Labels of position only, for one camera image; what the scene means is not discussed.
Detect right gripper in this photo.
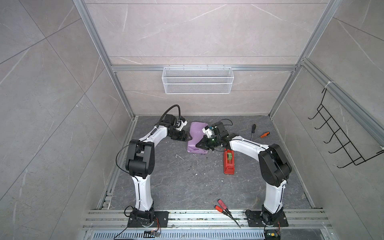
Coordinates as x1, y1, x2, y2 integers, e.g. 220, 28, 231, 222
195, 135, 222, 151

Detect pink wrapping paper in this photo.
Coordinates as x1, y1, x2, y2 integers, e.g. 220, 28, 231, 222
187, 122, 208, 155

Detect red tape dispenser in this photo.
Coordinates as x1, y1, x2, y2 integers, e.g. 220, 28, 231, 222
223, 150, 235, 175

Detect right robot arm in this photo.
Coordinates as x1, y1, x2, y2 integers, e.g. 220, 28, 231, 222
196, 134, 292, 226

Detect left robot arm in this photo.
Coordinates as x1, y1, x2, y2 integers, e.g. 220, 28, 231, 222
123, 125, 192, 227

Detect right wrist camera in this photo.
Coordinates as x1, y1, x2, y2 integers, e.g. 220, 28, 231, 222
202, 122, 229, 139

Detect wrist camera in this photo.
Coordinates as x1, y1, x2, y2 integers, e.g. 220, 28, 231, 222
202, 122, 229, 139
160, 114, 188, 131

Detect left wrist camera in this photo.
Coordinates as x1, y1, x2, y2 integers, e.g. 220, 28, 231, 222
160, 114, 188, 131

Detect black handled screwdriver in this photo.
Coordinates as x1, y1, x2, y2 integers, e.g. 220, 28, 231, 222
251, 124, 257, 141

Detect white wire mesh basket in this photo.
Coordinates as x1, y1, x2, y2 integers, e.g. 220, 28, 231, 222
162, 67, 234, 95

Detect orange handled screwdriver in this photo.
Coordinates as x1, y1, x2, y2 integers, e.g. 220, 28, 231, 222
260, 132, 270, 138

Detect red handled screwdriver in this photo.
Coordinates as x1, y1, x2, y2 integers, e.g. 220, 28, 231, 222
215, 205, 241, 228

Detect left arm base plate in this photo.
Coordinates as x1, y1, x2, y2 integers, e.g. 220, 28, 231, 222
129, 211, 169, 228

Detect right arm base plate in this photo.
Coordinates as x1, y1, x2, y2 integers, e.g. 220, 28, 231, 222
245, 208, 289, 227

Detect aluminium mounting rail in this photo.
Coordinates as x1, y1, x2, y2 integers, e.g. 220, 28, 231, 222
81, 209, 332, 230

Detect black wire hook rack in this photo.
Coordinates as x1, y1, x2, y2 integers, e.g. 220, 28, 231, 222
308, 88, 384, 169

